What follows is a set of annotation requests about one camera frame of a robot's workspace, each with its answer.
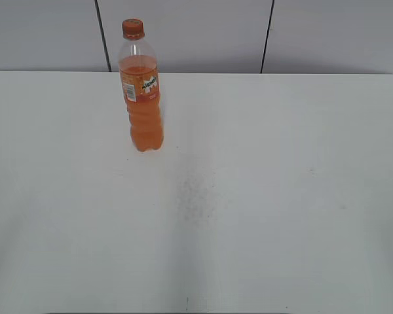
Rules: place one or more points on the orange soda bottle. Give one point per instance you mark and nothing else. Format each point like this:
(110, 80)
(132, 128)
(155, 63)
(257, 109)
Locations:
(139, 74)

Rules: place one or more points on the orange bottle cap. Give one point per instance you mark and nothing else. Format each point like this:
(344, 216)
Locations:
(132, 29)

